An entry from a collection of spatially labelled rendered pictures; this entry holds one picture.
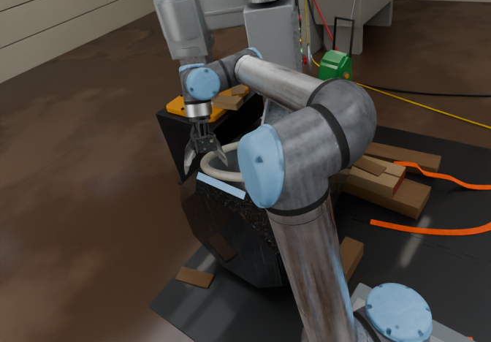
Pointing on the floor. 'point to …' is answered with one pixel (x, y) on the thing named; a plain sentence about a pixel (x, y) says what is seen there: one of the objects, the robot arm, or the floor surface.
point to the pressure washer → (337, 59)
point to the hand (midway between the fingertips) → (206, 170)
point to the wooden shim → (194, 277)
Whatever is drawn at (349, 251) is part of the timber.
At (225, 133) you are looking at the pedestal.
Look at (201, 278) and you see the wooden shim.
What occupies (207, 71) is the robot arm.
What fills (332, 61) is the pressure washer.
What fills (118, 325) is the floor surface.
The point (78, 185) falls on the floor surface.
